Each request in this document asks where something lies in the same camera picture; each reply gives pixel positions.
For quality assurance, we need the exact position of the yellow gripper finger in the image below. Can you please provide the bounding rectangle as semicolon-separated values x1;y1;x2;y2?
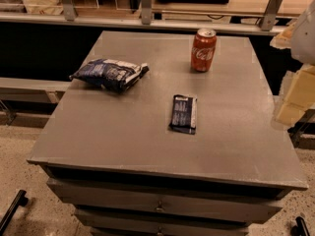
270;23;295;49
274;65;315;127

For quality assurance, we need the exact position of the dark blue rxbar wrapper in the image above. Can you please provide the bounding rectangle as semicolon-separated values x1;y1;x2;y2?
169;94;197;135

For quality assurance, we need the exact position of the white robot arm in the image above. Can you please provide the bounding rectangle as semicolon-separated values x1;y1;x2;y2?
270;0;315;128

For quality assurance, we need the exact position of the grey metal railing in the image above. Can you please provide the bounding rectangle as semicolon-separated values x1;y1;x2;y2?
0;0;315;37

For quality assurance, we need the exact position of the red coca-cola can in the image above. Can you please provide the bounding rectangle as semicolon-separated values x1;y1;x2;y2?
191;29;217;72

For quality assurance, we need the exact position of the black bar lower right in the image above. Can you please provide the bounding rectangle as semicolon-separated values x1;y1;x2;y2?
291;216;310;236

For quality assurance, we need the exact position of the black bar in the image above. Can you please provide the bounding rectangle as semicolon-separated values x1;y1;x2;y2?
0;190;29;236
291;216;310;236

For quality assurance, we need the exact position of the blue white snack bag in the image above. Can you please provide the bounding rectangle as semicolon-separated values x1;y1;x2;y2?
70;59;150;93

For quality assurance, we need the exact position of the grey drawer cabinet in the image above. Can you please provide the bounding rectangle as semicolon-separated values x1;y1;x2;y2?
30;31;307;236

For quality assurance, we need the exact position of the grey low bench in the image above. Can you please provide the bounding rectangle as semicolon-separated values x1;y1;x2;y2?
0;78;70;103

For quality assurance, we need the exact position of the black bar lower left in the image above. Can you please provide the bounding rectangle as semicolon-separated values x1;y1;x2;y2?
0;190;29;236

